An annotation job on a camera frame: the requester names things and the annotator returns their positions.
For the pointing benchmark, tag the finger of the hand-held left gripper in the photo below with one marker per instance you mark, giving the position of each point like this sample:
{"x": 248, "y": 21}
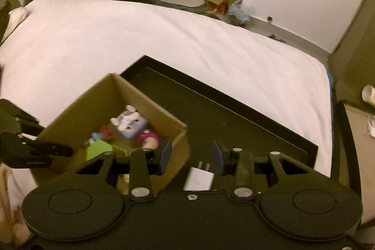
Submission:
{"x": 55, "y": 150}

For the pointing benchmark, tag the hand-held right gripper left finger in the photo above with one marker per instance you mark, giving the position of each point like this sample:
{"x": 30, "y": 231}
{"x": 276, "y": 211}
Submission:
{"x": 165, "y": 157}

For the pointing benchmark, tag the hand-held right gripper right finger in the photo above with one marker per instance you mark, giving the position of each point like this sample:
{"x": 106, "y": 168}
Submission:
{"x": 218, "y": 157}

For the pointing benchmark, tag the pink doll toy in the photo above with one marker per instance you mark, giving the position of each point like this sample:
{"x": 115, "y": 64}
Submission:
{"x": 149, "y": 139}

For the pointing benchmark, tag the white charger plug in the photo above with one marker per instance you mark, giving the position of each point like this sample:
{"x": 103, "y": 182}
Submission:
{"x": 199, "y": 179}

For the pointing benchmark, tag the black tray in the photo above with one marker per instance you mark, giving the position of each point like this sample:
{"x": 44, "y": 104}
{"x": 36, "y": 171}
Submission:
{"x": 222, "y": 124}

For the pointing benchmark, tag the green block toy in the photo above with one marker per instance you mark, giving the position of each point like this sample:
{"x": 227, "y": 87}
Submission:
{"x": 98, "y": 152}

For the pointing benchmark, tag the brown cardboard box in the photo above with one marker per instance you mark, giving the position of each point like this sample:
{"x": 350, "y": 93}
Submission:
{"x": 146, "y": 103}

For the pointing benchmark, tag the blue rabbit cube toy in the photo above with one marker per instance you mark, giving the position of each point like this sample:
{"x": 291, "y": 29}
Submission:
{"x": 130, "y": 122}

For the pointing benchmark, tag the bed with white sheet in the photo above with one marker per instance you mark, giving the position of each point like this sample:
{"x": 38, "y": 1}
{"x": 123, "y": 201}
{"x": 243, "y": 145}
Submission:
{"x": 146, "y": 36}

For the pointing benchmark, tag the bedside table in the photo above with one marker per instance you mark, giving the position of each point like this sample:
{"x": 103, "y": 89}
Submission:
{"x": 360, "y": 168}

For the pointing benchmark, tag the blue plastic bag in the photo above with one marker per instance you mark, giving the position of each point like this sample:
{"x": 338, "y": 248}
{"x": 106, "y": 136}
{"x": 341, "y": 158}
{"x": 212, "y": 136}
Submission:
{"x": 240, "y": 12}

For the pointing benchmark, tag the white crumpled item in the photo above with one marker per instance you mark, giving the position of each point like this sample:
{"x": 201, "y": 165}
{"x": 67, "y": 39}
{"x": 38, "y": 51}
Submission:
{"x": 371, "y": 127}

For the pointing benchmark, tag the white paper cup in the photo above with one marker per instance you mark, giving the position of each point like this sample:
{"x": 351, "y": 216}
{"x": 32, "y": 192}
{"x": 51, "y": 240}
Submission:
{"x": 369, "y": 95}

